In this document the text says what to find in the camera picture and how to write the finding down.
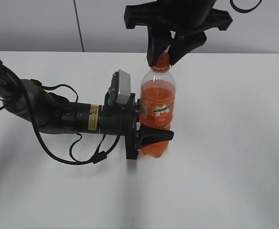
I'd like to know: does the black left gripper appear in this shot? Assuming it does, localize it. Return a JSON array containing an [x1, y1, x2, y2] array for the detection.
[[99, 93, 174, 159]]

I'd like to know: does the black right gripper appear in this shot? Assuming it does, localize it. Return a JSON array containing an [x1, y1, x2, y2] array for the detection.
[[124, 0, 233, 67]]

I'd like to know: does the orange bottle cap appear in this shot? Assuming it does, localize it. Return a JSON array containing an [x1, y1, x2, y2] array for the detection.
[[151, 52, 171, 73]]

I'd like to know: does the orange Mirinda soda bottle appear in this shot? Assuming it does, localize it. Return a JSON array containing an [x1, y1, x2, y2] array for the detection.
[[139, 66, 177, 159]]

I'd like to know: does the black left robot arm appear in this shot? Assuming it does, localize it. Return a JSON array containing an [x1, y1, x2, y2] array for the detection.
[[0, 60, 174, 160]]

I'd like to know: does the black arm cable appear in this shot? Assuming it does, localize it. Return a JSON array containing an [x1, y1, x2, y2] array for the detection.
[[22, 81, 122, 165], [229, 0, 263, 11]]

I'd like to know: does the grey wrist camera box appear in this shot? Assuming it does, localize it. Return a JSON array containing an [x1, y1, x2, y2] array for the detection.
[[108, 69, 131, 106]]

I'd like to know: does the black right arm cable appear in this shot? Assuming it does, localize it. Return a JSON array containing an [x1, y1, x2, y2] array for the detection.
[[229, 0, 263, 11]]

